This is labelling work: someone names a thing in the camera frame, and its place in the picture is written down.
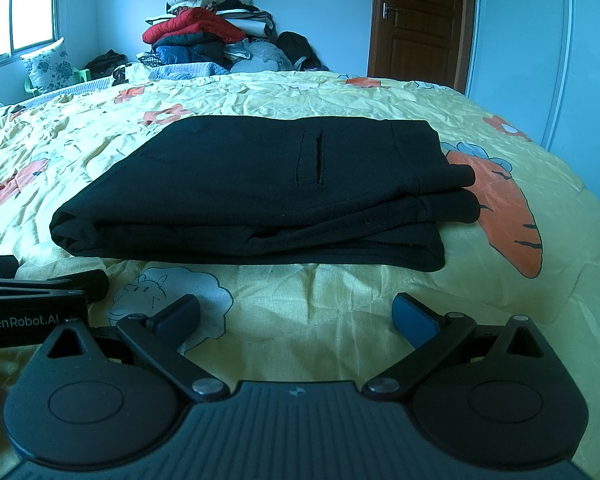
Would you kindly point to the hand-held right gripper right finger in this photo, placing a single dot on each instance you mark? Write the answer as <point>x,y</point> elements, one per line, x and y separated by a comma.
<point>415,322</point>

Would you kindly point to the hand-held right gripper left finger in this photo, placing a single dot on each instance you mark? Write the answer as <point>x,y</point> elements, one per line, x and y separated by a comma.
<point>180,319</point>

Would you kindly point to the black pants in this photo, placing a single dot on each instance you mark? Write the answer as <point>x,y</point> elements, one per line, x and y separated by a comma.
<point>230,185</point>

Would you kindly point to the yellow floral bed quilt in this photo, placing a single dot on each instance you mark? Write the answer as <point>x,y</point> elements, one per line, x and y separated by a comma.
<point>305,305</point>

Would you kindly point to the floral white pillow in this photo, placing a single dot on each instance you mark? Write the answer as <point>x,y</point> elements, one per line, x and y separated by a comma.
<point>50,65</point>

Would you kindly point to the green plastic chair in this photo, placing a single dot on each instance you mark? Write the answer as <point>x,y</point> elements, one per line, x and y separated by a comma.
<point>82,75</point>

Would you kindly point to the dark clothes on chair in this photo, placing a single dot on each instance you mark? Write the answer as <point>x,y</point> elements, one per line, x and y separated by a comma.
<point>105,65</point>

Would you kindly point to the light blue quilted blanket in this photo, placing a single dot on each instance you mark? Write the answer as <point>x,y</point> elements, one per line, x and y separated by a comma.
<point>185,71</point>

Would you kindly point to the white wardrobe with flower decals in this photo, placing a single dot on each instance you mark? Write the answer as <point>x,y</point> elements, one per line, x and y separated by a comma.
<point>545,60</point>

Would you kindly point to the black bag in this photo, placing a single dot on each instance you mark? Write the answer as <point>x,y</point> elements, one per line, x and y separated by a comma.
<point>297,50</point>

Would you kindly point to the pile of folded clothes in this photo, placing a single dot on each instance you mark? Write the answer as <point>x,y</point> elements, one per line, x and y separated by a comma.
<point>200,25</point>

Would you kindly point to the brown wooden door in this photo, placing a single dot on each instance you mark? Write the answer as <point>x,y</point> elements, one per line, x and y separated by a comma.
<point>420,25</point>

